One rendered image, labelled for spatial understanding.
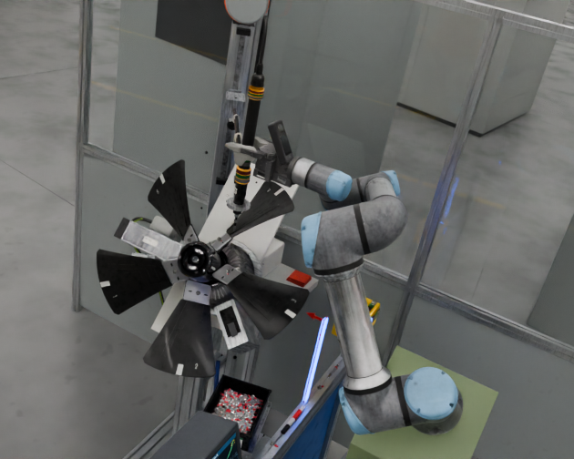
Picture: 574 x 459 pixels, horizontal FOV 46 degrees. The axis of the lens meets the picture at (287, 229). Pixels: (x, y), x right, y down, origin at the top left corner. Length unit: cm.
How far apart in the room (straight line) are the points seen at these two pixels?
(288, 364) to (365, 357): 161
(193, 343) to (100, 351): 154
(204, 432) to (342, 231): 53
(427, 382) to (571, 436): 133
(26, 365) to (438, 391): 240
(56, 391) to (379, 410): 211
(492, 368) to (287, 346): 91
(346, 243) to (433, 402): 41
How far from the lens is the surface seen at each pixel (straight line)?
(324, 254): 150
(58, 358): 362
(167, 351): 214
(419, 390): 161
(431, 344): 280
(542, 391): 279
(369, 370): 160
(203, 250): 214
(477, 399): 184
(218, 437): 154
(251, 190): 245
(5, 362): 362
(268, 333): 203
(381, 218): 149
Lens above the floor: 236
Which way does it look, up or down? 29 degrees down
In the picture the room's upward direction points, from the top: 11 degrees clockwise
